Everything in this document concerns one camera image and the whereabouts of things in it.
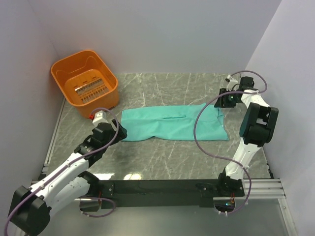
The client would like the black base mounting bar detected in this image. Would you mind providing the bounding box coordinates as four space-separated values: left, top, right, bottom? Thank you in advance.
84 179 245 207

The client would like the teal t-shirt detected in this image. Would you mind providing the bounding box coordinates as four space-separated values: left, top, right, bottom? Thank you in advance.
121 103 229 142

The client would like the aluminium frame rail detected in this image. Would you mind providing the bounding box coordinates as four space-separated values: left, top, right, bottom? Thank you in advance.
214 178 286 200

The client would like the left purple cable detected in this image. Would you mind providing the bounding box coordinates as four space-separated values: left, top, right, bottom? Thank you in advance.
3 107 120 236

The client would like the orange plastic basket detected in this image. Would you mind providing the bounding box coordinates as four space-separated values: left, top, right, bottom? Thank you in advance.
51 50 120 118

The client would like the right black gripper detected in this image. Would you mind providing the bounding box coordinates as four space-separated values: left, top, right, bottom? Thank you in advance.
214 88 241 108

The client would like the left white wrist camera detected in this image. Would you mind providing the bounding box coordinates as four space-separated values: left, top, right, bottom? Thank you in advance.
89 111 109 127

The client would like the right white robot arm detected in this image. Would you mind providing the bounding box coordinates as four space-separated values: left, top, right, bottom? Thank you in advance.
214 75 279 196

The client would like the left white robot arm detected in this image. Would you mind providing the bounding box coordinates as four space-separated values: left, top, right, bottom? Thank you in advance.
4 120 127 236

